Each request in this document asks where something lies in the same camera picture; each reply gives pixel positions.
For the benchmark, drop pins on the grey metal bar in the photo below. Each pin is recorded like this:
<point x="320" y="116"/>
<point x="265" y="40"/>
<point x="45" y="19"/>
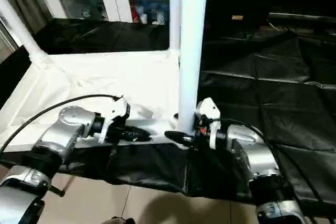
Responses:
<point x="304" y="16"/>

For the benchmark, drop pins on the white plastic table top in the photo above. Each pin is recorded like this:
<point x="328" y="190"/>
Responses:
<point x="92" y="82"/>

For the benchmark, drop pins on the white figurine in cabinet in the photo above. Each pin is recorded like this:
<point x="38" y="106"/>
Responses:
<point x="84" y="14"/>

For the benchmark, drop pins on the red item in cabinet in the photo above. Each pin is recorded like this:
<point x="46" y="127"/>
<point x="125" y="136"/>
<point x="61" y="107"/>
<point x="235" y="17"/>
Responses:
<point x="134" y="14"/>

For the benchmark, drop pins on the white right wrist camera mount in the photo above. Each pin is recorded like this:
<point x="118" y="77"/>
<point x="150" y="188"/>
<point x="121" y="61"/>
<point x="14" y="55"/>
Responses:
<point x="210" y="111"/>

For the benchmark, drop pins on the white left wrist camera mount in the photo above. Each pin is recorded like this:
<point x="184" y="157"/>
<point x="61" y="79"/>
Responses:
<point x="115" y="111"/>

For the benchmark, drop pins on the grey curtain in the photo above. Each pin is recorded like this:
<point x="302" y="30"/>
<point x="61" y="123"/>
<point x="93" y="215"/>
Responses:
<point x="15" y="1"/>

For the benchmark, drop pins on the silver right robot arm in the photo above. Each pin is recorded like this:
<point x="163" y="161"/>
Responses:
<point x="257" y="150"/>

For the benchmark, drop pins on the black work surface mat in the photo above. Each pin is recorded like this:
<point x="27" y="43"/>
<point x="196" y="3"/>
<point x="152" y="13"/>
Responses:
<point x="262" y="90"/>

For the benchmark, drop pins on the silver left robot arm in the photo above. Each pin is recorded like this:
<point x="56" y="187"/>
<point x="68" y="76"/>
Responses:
<point x="63" y="129"/>

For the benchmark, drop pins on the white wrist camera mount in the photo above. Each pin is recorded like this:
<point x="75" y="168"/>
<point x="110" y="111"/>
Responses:
<point x="210" y="111"/>
<point x="115" y="111"/>

